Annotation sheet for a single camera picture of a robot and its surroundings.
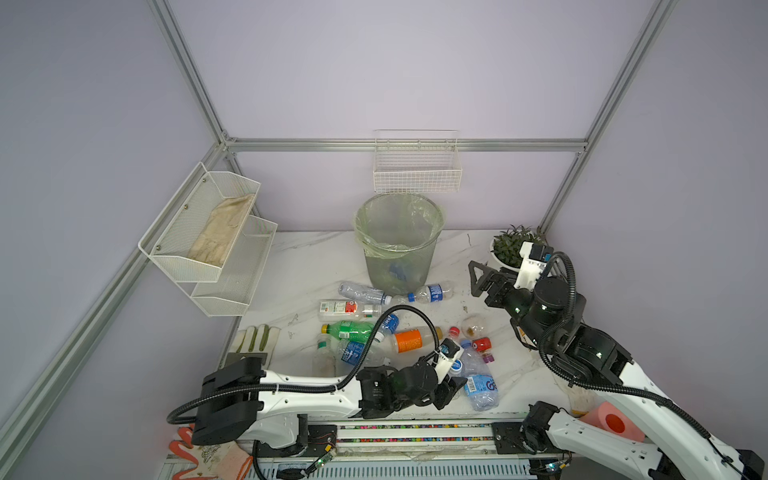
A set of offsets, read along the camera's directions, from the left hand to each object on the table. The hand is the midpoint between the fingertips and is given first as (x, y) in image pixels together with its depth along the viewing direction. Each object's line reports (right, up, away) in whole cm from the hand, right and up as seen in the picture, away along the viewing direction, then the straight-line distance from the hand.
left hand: (456, 374), depth 70 cm
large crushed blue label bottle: (+8, -6, +7) cm, 13 cm away
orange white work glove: (-56, -21, 0) cm, 59 cm away
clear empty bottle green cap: (-35, -2, +14) cm, 38 cm away
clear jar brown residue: (+10, +7, +21) cm, 24 cm away
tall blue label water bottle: (-14, +24, +28) cm, 39 cm away
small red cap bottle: (+11, +2, +16) cm, 20 cm away
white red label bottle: (-30, +12, +21) cm, 38 cm away
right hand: (+4, +26, -7) cm, 27 cm away
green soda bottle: (-28, +6, +18) cm, 34 cm away
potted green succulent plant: (+22, +32, +27) cm, 48 cm away
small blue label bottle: (-16, +7, +18) cm, 25 cm away
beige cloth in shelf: (-63, +34, +9) cm, 72 cm away
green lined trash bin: (-13, +37, +33) cm, 51 cm away
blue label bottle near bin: (-2, +16, +26) cm, 31 cm away
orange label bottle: (-9, +4, +16) cm, 19 cm away
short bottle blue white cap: (-1, +3, -5) cm, 6 cm away
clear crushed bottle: (-25, +16, +29) cm, 42 cm away
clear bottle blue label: (-27, +1, +12) cm, 29 cm away
